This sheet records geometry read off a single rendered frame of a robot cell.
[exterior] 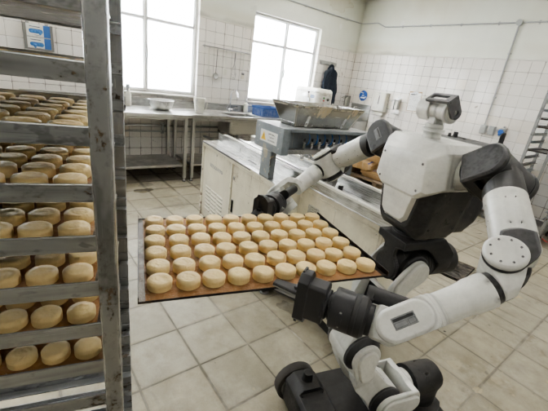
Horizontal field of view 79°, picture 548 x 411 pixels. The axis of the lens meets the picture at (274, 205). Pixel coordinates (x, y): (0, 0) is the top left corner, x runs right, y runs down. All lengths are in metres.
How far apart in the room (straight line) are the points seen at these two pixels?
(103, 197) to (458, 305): 0.66
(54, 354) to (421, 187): 0.95
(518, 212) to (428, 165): 0.26
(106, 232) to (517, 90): 5.63
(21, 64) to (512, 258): 0.85
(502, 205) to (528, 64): 5.05
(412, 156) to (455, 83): 5.16
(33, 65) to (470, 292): 0.80
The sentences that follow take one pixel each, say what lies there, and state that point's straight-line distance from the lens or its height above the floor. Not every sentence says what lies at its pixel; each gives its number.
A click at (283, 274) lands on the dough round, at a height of 1.02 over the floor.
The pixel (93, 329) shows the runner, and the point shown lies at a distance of 0.74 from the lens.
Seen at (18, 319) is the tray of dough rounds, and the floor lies 0.97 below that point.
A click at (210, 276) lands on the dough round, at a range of 0.75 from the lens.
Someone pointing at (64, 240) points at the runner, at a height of 1.15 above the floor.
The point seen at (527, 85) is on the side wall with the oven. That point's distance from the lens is 5.83.
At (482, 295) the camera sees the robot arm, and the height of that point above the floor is 1.11.
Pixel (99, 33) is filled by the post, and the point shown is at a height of 1.46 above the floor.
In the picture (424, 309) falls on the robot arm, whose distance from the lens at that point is 0.71.
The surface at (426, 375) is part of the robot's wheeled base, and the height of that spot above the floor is 0.34.
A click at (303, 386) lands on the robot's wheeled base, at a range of 1.67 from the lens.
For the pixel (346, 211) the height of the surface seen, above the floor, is 0.82.
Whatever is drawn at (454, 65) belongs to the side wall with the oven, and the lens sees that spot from 6.24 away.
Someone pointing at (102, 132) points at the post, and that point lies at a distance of 0.55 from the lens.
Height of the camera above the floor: 1.44
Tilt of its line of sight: 20 degrees down
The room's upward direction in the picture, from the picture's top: 8 degrees clockwise
